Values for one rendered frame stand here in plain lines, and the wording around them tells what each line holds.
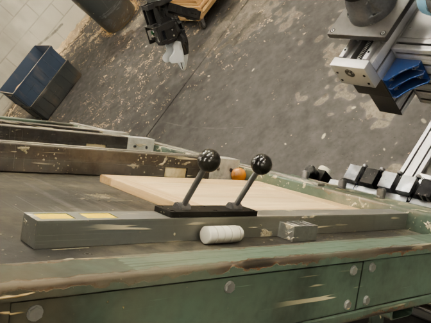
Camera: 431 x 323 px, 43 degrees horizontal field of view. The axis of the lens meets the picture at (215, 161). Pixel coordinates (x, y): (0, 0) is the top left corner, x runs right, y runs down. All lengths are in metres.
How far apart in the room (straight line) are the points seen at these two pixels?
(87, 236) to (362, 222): 0.68
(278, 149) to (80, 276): 2.67
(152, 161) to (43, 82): 3.98
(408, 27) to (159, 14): 0.77
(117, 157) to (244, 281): 0.93
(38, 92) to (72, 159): 4.05
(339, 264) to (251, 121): 2.68
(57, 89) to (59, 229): 4.81
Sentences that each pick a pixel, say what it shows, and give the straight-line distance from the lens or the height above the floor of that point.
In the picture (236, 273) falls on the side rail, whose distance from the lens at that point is 0.64.
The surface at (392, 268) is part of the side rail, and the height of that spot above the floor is 1.29.
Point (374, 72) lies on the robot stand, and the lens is 1.73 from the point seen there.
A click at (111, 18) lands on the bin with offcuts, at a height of 0.15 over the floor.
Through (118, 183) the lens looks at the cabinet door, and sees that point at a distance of 1.33.
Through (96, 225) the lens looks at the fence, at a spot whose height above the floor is 1.63.
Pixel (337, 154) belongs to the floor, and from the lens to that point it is 2.91.
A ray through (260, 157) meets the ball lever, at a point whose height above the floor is 1.46.
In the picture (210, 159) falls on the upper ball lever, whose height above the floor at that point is 1.55.
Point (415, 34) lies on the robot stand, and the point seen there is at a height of 0.95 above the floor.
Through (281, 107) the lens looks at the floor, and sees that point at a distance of 3.37.
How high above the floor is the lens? 2.06
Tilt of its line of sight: 37 degrees down
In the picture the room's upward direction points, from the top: 46 degrees counter-clockwise
